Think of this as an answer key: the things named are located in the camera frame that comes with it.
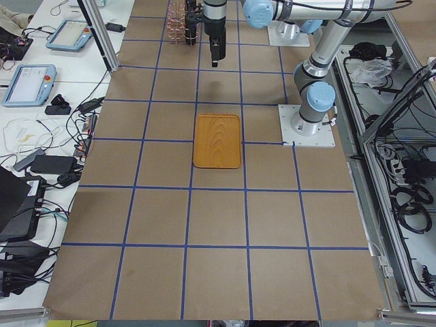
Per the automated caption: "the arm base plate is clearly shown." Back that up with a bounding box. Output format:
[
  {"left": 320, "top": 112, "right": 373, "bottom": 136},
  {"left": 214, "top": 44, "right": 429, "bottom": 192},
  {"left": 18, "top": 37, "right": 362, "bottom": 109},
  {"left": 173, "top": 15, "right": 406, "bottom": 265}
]
[
  {"left": 268, "top": 21, "right": 310, "bottom": 48},
  {"left": 278, "top": 105, "right": 335, "bottom": 148}
]

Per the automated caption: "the black laptop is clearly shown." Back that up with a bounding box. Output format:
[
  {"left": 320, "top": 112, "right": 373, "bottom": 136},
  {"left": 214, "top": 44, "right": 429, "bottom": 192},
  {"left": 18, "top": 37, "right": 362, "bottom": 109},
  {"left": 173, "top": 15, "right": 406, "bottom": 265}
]
[{"left": 1, "top": 168, "right": 46, "bottom": 242}]

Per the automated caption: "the black power brick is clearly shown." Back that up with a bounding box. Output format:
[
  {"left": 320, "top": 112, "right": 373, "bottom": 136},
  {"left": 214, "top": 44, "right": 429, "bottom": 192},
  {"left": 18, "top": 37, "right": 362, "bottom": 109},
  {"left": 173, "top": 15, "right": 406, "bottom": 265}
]
[{"left": 30, "top": 155, "right": 77, "bottom": 174}]

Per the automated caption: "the black power adapter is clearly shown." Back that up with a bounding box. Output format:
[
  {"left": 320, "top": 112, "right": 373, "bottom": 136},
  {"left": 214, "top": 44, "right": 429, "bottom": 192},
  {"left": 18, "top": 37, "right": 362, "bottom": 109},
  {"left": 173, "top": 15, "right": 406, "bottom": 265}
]
[{"left": 105, "top": 22, "right": 125, "bottom": 33}]

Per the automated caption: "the teach pendant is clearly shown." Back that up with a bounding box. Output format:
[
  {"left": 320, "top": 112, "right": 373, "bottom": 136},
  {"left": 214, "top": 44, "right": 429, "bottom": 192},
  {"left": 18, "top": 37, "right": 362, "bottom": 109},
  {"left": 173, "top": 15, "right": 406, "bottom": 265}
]
[
  {"left": 46, "top": 20, "right": 92, "bottom": 52},
  {"left": 2, "top": 64, "right": 57, "bottom": 108}
]

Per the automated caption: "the aluminium frame post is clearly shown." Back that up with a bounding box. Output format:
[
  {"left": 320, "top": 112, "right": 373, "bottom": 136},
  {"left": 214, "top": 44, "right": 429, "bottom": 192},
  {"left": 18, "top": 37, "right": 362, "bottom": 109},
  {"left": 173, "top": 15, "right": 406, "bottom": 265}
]
[{"left": 78, "top": 0, "right": 120, "bottom": 74}]

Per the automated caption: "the copper wire bottle basket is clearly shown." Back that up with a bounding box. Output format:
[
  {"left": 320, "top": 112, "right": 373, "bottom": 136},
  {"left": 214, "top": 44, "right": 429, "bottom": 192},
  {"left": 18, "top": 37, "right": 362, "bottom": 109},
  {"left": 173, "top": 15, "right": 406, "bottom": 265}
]
[{"left": 166, "top": 0, "right": 185, "bottom": 44}]

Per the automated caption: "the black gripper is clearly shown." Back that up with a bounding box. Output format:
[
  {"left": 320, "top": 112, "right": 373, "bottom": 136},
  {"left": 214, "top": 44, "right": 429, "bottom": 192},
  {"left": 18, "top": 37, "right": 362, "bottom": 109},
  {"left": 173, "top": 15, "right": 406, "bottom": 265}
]
[{"left": 203, "top": 18, "right": 226, "bottom": 67}]

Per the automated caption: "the wooden tray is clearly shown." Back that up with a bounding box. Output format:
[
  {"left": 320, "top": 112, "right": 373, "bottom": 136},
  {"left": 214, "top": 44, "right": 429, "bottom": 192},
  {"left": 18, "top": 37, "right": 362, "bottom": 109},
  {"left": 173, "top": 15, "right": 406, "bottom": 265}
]
[{"left": 193, "top": 113, "right": 241, "bottom": 169}]

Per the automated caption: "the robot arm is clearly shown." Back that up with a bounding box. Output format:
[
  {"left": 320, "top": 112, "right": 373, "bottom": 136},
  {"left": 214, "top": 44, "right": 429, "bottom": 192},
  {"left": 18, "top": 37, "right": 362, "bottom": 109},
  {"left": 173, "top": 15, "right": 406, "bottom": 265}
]
[{"left": 241, "top": 1, "right": 395, "bottom": 136}]

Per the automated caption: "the teach pendant near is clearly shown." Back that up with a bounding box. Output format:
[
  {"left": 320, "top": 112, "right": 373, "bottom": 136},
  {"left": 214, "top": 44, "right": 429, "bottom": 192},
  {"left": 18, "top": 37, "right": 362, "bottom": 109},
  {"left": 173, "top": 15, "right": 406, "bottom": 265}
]
[{"left": 2, "top": 64, "right": 57, "bottom": 108}]

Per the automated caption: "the teach pendant far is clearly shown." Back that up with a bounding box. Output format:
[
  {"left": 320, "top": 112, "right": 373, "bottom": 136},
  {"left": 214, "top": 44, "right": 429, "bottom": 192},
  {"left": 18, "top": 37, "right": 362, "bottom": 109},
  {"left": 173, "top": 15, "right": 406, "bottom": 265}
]
[{"left": 46, "top": 20, "right": 92, "bottom": 52}]

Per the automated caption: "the dark wine bottle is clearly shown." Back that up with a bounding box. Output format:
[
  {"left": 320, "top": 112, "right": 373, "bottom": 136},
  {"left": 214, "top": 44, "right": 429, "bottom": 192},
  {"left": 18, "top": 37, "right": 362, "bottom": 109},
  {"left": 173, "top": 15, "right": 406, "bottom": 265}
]
[{"left": 185, "top": 0, "right": 197, "bottom": 46}]

